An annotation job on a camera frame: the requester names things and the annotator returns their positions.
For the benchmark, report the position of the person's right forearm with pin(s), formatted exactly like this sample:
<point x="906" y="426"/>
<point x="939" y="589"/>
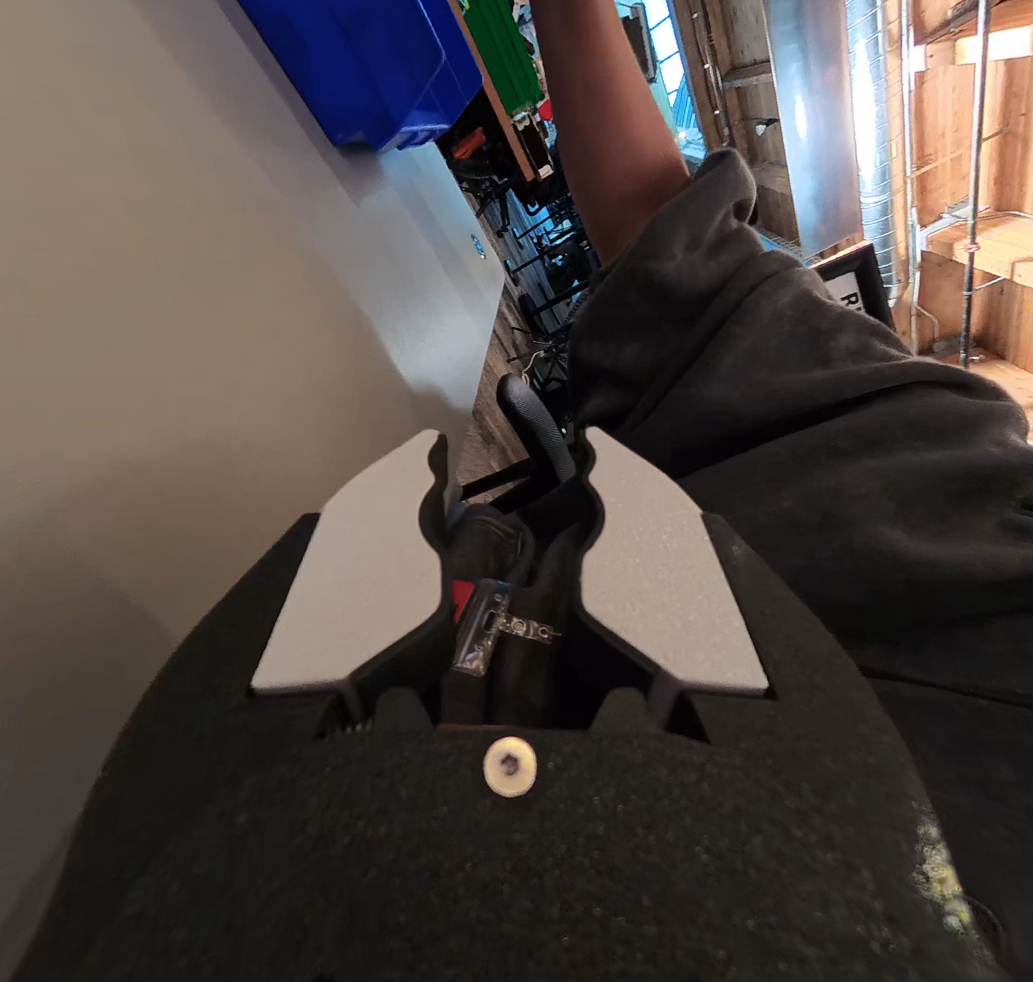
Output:
<point x="606" y="95"/>

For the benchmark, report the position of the silver ventilation duct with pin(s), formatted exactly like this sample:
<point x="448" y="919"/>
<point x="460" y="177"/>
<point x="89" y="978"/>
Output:
<point x="832" y="87"/>

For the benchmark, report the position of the wooden table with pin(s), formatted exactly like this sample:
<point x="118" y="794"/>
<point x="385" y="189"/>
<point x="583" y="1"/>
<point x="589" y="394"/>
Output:
<point x="485" y="63"/>

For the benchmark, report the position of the green box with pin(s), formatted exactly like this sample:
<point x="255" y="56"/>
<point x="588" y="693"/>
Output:
<point x="504" y="47"/>

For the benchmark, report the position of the person's black chair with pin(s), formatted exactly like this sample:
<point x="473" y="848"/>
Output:
<point x="525" y="434"/>

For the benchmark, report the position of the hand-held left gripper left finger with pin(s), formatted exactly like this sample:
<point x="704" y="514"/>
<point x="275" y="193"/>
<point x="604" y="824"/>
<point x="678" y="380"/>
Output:
<point x="355" y="582"/>

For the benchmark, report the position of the printed marker board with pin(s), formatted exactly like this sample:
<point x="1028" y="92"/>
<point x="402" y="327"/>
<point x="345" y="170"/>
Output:
<point x="856" y="280"/>

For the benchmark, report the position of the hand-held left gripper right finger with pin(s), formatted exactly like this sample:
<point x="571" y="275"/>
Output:
<point x="675" y="587"/>

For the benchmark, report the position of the blue plastic bin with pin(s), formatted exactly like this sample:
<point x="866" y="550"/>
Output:
<point x="339" y="38"/>

